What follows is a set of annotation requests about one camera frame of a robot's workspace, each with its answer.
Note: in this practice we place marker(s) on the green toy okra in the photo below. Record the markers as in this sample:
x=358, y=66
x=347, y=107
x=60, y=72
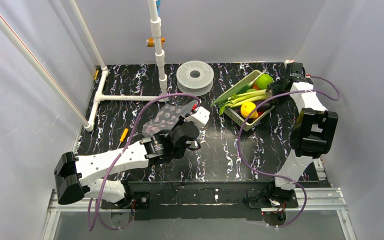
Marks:
x=239, y=88

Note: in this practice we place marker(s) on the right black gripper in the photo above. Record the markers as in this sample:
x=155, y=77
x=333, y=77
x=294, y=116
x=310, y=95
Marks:
x=278, y=87

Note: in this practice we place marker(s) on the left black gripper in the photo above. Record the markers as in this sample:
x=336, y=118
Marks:
x=181, y=122

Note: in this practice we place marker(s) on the yellow toy lemon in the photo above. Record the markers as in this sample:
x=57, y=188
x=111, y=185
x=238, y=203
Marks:
x=246, y=108

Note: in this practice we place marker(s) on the purple toy eggplant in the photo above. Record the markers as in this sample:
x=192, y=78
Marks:
x=261, y=109

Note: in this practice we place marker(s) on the green perforated plastic basket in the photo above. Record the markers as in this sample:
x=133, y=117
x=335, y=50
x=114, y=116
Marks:
x=247, y=122

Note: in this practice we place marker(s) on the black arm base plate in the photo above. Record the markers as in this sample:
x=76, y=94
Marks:
x=205, y=200

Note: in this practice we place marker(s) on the grey filament spool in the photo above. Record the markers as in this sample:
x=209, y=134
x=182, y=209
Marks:
x=195, y=77

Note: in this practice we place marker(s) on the clear pink zip top bag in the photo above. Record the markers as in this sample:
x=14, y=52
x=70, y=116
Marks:
x=166, y=118

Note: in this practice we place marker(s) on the green toy apple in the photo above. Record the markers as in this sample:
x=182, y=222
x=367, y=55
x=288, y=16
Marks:
x=263, y=80

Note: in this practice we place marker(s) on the toy celery stalk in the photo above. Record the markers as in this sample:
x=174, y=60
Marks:
x=238, y=99

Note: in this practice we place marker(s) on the orange pipe clamp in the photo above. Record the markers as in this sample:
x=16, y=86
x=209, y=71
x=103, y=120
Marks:
x=150, y=42

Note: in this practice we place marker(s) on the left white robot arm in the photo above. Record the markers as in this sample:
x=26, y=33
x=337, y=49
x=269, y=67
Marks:
x=86, y=176

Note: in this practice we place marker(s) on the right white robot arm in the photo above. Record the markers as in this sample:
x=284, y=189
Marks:
x=312, y=134

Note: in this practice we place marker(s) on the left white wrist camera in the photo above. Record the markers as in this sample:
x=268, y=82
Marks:
x=199, y=118

